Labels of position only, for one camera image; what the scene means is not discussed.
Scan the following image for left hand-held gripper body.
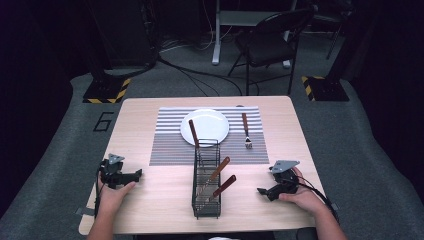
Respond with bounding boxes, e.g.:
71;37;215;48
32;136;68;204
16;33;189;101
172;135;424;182
99;153;130;190

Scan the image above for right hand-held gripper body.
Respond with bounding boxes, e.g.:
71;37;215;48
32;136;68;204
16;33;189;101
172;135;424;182
267;160;301;202

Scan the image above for person's right hand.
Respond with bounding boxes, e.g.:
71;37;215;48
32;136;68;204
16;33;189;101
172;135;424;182
279;166;327;216

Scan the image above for person's left hand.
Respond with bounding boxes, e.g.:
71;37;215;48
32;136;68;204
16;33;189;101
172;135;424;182
97;181;137;215

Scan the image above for grey striped placemat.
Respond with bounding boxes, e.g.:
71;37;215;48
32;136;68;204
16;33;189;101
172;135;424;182
149;106;270;167

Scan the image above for grey tape strip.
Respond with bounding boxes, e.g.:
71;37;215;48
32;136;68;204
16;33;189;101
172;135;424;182
75;206;97;217

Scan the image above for hazard-striped black stand base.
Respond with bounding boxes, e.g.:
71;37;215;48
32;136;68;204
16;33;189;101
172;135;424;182
82;77;132;105
301;75;351;103

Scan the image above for white round plate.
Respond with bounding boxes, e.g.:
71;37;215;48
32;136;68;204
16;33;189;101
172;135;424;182
180;108;231;148

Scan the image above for black folding chair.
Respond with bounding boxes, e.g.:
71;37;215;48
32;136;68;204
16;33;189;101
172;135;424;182
227;7;317;97

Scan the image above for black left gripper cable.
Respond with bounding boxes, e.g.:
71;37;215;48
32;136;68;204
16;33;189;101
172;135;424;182
93;169;103;220

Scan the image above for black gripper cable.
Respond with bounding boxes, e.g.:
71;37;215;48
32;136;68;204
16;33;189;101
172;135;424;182
293;173;340;223
93;169;103;220

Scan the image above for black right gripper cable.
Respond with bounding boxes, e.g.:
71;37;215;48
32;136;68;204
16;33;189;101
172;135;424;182
293;173;340;223

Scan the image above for wooden-handled utensil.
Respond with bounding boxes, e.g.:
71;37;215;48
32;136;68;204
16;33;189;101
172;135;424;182
206;174;237;204
199;156;231;198
188;119;201;150

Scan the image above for black wire cutlery basket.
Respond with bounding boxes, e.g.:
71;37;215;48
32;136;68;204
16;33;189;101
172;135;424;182
191;138;222;220

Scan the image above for wooden-handled fork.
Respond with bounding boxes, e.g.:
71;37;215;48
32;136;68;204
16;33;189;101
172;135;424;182
240;112;254;150

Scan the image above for black floor cables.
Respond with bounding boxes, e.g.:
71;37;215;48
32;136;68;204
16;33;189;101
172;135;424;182
157;54;261;98

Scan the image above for white metal desk frame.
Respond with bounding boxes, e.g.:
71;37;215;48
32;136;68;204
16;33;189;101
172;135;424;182
211;0;298;69

